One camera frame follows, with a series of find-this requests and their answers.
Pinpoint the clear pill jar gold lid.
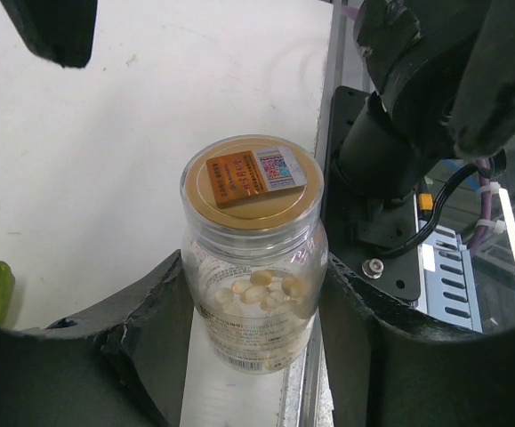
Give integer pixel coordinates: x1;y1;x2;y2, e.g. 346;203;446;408
180;134;328;375

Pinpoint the grey slotted cable duct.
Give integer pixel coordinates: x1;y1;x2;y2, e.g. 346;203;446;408
416;225;483;333

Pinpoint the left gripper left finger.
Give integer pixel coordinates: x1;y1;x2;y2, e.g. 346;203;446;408
0;252;193;426

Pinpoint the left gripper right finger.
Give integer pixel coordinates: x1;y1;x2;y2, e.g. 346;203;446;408
319;256;515;426

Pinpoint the aluminium mounting rail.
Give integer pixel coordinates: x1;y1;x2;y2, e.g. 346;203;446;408
277;1;372;426

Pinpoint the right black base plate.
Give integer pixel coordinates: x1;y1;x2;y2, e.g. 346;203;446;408
321;85;422;304

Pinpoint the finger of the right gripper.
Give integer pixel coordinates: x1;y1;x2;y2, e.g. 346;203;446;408
448;1;515;158
0;0;97;68

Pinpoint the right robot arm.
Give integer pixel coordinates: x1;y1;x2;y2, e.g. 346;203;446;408
338;1;515;198

